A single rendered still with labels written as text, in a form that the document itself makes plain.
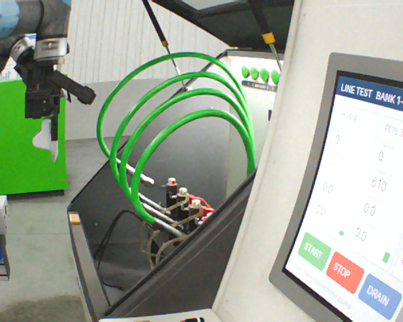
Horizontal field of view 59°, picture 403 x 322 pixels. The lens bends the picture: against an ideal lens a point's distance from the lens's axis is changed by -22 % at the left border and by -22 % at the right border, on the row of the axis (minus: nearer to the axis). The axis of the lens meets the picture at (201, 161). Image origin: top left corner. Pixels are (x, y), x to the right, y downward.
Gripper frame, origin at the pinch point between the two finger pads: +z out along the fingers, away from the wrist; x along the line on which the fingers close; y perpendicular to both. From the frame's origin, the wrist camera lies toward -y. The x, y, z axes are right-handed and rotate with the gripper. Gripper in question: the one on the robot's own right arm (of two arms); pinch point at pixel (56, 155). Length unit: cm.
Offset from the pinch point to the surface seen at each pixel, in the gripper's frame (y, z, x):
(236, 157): -57, 12, -37
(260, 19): -33.2, -26.5, 21.0
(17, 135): 43, 51, -337
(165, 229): -19.9, 11.8, 13.1
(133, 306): -10.4, 22.8, 22.9
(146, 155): -16.7, -1.9, 12.8
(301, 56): -36, -20, 29
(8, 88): 54, 1, -335
